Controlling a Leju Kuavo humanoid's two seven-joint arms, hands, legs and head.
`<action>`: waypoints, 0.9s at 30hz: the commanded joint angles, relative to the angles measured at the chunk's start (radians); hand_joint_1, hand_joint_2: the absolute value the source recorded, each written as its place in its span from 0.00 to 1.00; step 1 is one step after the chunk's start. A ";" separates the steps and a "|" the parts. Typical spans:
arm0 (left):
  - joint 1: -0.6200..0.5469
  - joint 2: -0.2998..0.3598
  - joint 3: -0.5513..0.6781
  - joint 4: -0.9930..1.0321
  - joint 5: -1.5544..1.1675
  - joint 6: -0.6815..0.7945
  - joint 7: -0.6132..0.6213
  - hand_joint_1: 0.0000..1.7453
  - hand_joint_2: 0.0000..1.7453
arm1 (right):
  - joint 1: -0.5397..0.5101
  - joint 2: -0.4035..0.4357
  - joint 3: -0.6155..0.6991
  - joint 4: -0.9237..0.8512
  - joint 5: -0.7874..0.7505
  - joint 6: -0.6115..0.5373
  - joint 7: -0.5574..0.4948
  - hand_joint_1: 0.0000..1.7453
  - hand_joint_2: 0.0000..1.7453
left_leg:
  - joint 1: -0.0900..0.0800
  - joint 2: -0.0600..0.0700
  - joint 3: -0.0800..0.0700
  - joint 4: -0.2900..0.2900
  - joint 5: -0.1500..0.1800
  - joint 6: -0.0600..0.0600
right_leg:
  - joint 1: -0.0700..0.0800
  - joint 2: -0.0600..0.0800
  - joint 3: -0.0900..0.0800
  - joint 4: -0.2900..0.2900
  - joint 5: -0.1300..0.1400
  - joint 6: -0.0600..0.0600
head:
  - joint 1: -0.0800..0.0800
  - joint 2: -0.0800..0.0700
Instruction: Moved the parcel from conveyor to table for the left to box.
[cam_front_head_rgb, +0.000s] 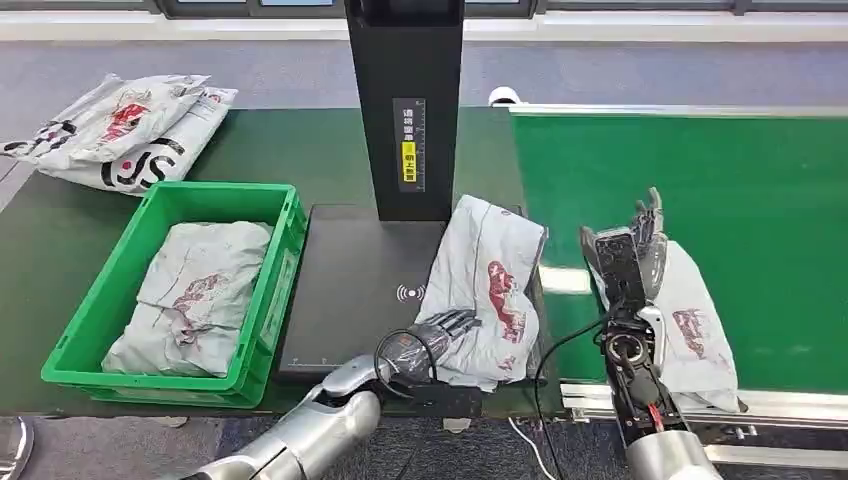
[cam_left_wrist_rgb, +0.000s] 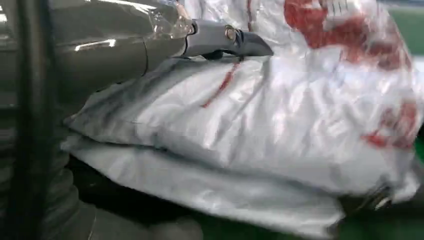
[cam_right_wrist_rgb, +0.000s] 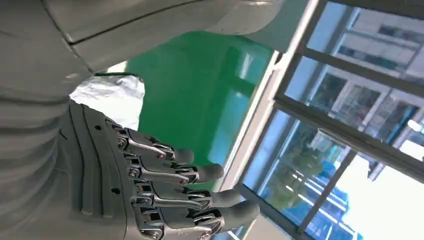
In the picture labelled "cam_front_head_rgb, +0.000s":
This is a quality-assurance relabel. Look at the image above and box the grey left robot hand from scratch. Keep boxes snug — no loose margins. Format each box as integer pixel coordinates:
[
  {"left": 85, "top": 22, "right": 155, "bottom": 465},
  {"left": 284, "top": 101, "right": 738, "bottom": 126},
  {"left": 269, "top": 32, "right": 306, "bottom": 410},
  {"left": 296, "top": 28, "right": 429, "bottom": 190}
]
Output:
[{"left": 376, "top": 308, "right": 483, "bottom": 387}]

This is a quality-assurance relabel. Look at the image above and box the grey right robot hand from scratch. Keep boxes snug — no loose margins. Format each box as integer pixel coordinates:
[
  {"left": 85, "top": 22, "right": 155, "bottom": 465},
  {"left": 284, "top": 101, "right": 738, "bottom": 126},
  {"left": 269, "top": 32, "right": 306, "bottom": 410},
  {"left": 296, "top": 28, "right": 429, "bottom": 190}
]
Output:
[{"left": 580, "top": 187, "right": 670, "bottom": 313}]

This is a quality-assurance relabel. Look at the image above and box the grey parcel bag red print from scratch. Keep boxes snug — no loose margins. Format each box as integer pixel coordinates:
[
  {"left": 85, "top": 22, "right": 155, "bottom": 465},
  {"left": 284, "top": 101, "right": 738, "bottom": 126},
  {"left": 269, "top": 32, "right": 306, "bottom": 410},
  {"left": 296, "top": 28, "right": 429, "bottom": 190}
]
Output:
[
  {"left": 101, "top": 220, "right": 274, "bottom": 379},
  {"left": 589, "top": 238, "right": 743, "bottom": 414},
  {"left": 415, "top": 193, "right": 550, "bottom": 393}
]

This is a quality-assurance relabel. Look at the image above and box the green conveyor belt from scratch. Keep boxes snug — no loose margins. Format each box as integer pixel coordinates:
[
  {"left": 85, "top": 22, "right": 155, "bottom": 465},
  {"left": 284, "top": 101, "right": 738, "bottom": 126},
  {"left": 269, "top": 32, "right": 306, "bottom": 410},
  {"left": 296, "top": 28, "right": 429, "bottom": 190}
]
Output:
[{"left": 511, "top": 112, "right": 848, "bottom": 399}]

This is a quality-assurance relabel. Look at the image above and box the white round cap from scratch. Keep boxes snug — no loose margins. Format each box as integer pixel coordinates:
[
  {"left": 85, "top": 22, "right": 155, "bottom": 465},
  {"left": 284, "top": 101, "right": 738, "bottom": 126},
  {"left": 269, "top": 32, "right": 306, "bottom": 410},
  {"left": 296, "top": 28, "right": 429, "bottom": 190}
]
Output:
[{"left": 488, "top": 86, "right": 526, "bottom": 108}]

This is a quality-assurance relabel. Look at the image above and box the yellow and black label sticker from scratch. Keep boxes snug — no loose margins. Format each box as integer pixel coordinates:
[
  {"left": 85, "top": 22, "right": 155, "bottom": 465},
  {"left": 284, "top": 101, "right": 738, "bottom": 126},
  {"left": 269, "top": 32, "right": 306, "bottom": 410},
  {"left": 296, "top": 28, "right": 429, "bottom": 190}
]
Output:
[{"left": 392, "top": 97, "right": 427, "bottom": 194}]

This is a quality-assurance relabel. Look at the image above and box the white parcel bag black print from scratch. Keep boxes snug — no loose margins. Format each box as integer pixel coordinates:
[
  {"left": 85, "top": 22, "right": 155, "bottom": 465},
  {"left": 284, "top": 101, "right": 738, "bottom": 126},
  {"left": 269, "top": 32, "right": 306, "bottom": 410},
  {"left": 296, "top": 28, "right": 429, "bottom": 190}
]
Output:
[{"left": 36, "top": 86, "right": 240, "bottom": 197}]

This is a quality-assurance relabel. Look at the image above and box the green plastic crate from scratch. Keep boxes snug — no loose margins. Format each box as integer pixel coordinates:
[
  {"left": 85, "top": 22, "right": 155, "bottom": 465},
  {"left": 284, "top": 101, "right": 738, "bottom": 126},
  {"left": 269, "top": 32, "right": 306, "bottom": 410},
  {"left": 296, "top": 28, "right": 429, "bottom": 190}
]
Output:
[{"left": 40, "top": 180, "right": 309, "bottom": 410}]

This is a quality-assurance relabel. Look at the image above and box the white parcel bag red print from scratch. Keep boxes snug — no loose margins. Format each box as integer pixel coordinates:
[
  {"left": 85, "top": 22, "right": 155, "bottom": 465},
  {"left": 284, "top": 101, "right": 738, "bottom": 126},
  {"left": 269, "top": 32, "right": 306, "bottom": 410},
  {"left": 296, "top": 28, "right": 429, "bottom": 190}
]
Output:
[{"left": 0, "top": 72, "right": 212, "bottom": 172}]

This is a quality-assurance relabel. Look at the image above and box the chrome stool base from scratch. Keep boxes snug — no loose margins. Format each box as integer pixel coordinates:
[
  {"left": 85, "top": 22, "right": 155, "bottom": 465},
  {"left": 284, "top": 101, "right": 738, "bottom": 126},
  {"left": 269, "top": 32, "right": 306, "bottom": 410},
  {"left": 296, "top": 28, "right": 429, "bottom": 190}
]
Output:
[{"left": 0, "top": 417, "right": 36, "bottom": 480}]

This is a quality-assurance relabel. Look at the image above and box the looped black wrist cable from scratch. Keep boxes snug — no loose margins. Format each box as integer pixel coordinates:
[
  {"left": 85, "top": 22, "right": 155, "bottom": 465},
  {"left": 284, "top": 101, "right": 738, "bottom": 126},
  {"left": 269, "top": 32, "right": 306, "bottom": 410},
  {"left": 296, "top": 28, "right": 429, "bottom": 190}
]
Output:
[{"left": 372, "top": 328, "right": 440, "bottom": 400}]

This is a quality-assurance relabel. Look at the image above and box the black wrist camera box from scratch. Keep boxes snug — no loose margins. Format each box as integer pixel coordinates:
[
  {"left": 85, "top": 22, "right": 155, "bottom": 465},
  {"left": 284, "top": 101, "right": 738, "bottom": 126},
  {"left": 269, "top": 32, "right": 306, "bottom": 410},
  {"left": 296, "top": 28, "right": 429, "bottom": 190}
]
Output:
[{"left": 405, "top": 382, "right": 484, "bottom": 419}]

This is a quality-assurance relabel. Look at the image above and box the scanner base plate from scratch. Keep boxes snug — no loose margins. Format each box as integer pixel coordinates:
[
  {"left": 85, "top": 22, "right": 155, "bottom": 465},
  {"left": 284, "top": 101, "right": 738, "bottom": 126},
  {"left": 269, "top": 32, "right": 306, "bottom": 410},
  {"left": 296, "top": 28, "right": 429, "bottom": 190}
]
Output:
[{"left": 276, "top": 203, "right": 551, "bottom": 392}]

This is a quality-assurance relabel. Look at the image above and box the long black cable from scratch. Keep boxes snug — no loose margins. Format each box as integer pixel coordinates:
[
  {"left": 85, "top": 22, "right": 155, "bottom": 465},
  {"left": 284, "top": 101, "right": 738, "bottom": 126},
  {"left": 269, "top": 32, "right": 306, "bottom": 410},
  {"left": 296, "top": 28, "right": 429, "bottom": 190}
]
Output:
[{"left": 531, "top": 316, "right": 609, "bottom": 480}]

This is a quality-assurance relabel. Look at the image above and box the white cable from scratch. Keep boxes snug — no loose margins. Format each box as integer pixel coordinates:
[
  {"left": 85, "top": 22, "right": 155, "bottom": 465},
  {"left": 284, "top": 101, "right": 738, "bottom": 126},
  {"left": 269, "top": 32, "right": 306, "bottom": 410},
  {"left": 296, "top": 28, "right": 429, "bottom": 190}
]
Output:
[{"left": 506, "top": 415, "right": 559, "bottom": 480}]

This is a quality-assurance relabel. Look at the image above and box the black scanner post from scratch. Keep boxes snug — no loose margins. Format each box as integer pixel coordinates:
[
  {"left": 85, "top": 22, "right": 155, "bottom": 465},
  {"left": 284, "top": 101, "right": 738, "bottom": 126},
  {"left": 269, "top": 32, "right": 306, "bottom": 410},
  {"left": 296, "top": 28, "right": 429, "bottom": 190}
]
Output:
[{"left": 344, "top": 0, "right": 466, "bottom": 223}]

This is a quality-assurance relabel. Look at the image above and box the grey window frame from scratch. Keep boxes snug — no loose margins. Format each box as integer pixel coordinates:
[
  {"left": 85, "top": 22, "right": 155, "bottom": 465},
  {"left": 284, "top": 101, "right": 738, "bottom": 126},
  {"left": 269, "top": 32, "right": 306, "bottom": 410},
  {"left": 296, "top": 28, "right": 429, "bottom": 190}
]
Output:
[{"left": 0, "top": 0, "right": 848, "bottom": 20}]

